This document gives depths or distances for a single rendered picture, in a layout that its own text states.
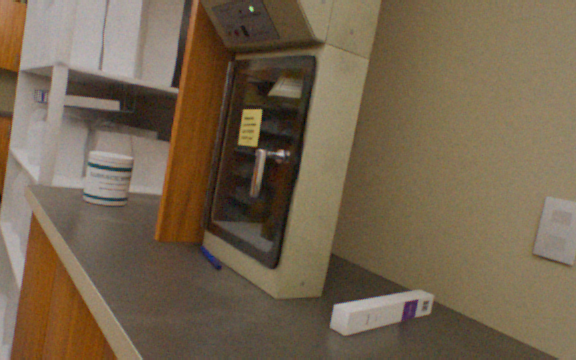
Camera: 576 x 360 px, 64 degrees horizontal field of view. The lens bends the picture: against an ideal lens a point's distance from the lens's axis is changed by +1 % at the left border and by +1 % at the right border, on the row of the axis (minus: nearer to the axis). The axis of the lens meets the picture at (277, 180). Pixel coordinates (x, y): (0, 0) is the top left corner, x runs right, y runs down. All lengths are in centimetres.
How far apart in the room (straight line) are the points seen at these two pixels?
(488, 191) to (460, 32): 38
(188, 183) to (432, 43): 70
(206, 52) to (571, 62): 76
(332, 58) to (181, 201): 51
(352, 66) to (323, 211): 28
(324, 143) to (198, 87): 39
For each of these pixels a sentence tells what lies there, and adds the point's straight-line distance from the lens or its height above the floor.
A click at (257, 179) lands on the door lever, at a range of 82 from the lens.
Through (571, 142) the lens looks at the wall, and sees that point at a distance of 102.
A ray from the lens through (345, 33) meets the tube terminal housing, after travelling 86.
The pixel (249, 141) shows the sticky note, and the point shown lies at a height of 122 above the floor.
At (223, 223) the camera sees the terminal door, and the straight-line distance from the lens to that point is 101.
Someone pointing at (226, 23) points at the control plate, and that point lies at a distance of 102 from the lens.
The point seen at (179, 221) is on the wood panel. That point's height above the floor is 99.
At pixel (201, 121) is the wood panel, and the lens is 111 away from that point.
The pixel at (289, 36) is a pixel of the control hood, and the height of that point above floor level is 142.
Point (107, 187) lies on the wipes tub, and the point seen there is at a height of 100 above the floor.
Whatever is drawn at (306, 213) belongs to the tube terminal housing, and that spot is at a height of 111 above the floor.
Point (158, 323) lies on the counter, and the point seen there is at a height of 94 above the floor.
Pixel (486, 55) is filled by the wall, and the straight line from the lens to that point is 115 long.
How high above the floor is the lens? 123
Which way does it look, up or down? 5 degrees down
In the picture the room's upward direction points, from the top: 11 degrees clockwise
